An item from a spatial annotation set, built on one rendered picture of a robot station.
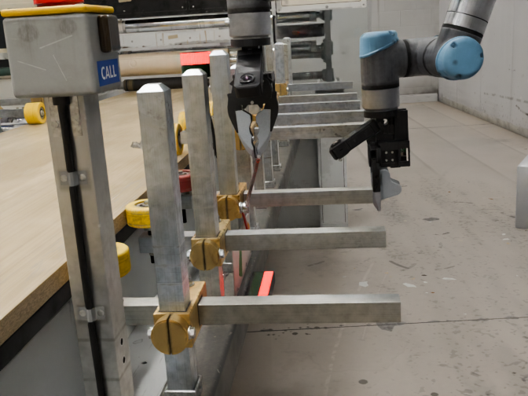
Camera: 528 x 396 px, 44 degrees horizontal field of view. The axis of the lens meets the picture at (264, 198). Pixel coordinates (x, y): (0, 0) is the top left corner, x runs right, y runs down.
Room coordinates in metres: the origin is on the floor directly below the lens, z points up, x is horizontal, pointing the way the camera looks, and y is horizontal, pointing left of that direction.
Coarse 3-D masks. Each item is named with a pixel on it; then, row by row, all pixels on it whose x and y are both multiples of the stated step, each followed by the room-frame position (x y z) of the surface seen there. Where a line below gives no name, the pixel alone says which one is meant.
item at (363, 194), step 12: (216, 192) 1.36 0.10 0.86; (252, 192) 1.34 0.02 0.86; (264, 192) 1.34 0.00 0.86; (276, 192) 1.33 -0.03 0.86; (288, 192) 1.33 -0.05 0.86; (300, 192) 1.33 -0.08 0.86; (312, 192) 1.32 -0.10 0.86; (324, 192) 1.32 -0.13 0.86; (336, 192) 1.32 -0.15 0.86; (348, 192) 1.32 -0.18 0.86; (360, 192) 1.31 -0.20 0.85; (192, 204) 1.35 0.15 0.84; (252, 204) 1.34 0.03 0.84; (264, 204) 1.34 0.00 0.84; (276, 204) 1.33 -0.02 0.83; (288, 204) 1.33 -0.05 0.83; (300, 204) 1.33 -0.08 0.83; (312, 204) 1.32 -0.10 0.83; (324, 204) 1.32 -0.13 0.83
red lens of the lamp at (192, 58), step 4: (204, 52) 1.30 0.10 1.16; (208, 52) 1.31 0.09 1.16; (180, 56) 1.32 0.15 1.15; (184, 56) 1.30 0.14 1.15; (188, 56) 1.30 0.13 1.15; (192, 56) 1.29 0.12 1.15; (196, 56) 1.29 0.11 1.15; (200, 56) 1.30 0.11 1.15; (204, 56) 1.30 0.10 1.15; (208, 56) 1.31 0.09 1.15; (184, 60) 1.30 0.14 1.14; (188, 60) 1.30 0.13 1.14; (192, 60) 1.29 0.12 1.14; (196, 60) 1.29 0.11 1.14; (200, 60) 1.30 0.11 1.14; (204, 60) 1.30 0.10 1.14; (208, 60) 1.31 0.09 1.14; (184, 64) 1.30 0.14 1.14
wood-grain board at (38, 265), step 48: (0, 144) 2.00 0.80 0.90; (48, 144) 1.94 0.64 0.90; (0, 192) 1.31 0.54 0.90; (48, 192) 1.29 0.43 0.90; (144, 192) 1.24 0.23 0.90; (0, 240) 0.97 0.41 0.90; (48, 240) 0.96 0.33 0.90; (0, 288) 0.76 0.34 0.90; (48, 288) 0.79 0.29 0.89; (0, 336) 0.66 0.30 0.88
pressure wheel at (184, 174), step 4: (180, 172) 1.36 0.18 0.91; (184, 172) 1.39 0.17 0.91; (188, 172) 1.38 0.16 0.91; (180, 176) 1.34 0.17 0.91; (184, 176) 1.34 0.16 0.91; (188, 176) 1.34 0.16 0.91; (180, 180) 1.33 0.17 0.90; (184, 180) 1.33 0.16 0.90; (188, 180) 1.34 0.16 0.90; (180, 184) 1.33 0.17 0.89; (184, 184) 1.33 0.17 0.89; (188, 184) 1.34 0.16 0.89; (180, 188) 1.33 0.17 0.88; (184, 188) 1.33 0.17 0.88; (188, 188) 1.34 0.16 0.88; (184, 192) 1.36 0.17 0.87; (184, 212) 1.37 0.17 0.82; (184, 216) 1.37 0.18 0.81; (184, 220) 1.37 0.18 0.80
